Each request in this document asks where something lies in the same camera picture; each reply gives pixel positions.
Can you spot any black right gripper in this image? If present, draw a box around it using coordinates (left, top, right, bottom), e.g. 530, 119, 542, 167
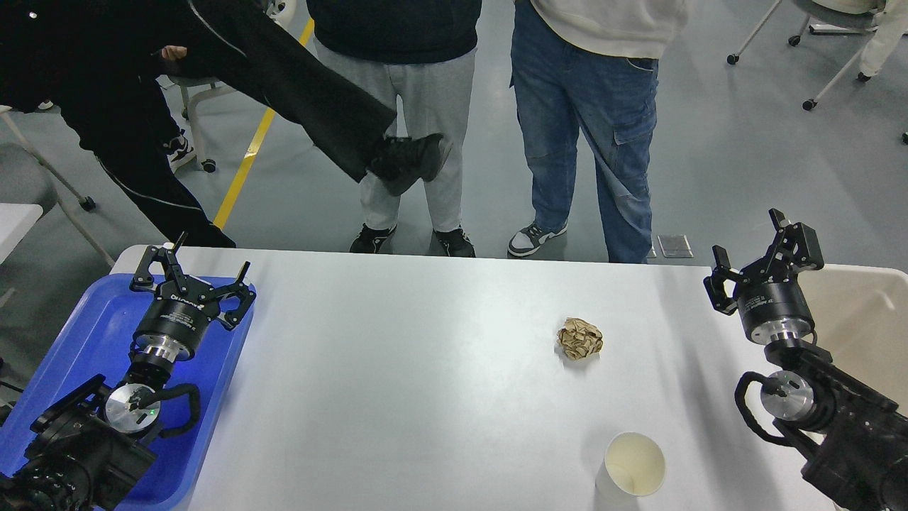
703, 208, 826, 346

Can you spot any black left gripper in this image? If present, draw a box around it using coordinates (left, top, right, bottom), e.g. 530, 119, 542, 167
130, 232, 257, 362

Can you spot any white paper cup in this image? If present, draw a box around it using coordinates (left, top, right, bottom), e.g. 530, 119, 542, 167
594, 432, 667, 505

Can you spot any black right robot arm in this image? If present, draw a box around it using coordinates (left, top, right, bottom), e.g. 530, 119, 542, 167
703, 208, 907, 510

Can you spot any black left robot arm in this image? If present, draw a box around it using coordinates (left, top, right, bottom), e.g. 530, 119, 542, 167
2, 246, 257, 510

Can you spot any metal floor plate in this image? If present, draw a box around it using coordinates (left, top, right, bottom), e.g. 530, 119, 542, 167
646, 235, 694, 259

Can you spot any blue plastic tray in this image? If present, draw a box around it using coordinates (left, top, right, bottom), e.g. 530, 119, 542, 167
1, 274, 253, 510

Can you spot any beige plastic bin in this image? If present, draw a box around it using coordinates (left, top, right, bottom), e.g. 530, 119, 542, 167
798, 264, 907, 414

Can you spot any white side table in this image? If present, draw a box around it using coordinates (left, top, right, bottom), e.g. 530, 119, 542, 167
0, 203, 43, 264

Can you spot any crumpled brown paper ball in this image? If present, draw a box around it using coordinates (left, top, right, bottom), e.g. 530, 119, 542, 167
557, 317, 604, 361

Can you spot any grey chair at left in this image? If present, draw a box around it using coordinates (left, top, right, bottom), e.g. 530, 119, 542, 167
1, 106, 114, 266

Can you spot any grey office chair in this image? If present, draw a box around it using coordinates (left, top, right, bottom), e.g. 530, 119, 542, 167
167, 75, 237, 172

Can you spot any person in black clothes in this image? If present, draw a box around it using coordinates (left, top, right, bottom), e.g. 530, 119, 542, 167
0, 0, 453, 249

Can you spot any person in blue jeans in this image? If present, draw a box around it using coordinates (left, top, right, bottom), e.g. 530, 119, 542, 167
508, 1, 693, 264

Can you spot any grey chair top right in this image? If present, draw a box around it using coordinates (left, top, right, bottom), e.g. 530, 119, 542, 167
726, 0, 908, 111

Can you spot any person in grey sweatpants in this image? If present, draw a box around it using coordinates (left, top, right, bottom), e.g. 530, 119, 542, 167
307, 1, 481, 258

